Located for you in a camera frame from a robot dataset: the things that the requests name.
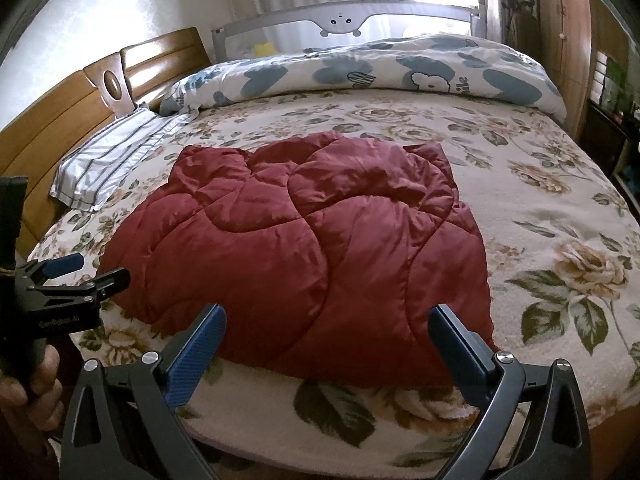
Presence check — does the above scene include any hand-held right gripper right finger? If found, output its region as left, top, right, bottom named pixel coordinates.
left=427, top=304, right=593, bottom=480

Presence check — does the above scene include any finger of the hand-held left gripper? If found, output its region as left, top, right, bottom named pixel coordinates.
left=30, top=266, right=132, bottom=311
left=27, top=252, right=86, bottom=286

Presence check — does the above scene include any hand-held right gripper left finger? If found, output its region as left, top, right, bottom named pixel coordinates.
left=60, top=302, right=228, bottom=480

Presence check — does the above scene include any dark red quilted garment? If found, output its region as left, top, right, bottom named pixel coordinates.
left=97, top=130, right=498, bottom=391

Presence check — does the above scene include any person's left hand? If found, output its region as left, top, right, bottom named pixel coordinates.
left=0, top=345, right=66, bottom=461

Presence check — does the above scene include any grey striped pillow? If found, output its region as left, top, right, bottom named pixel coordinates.
left=52, top=107, right=193, bottom=211

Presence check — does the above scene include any wooden headboard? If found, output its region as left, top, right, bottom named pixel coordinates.
left=0, top=27, right=211, bottom=256

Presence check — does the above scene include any floral bed blanket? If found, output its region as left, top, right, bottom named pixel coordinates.
left=27, top=92, right=640, bottom=471

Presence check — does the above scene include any dark cluttered shelf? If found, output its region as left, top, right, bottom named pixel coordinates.
left=582, top=50, right=640, bottom=211

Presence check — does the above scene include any blue cloud print duvet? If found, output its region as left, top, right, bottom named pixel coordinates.
left=160, top=32, right=568, bottom=121

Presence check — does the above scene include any patterned tied curtain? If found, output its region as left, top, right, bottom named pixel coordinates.
left=487, top=0, right=543, bottom=63

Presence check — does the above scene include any wooden wardrobe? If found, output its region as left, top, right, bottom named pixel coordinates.
left=535, top=0, right=631, bottom=131

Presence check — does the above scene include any grey bed guard rail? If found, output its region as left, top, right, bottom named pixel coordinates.
left=210, top=1, right=488, bottom=53

